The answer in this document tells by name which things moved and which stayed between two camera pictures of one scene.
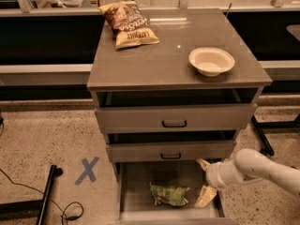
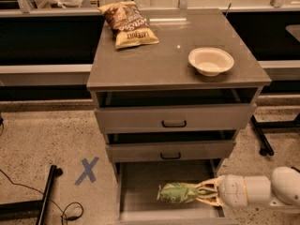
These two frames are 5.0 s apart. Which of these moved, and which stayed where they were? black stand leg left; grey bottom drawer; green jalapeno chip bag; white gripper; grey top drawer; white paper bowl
Moved: white gripper; green jalapeno chip bag
Stayed: white paper bowl; grey top drawer; grey bottom drawer; black stand leg left
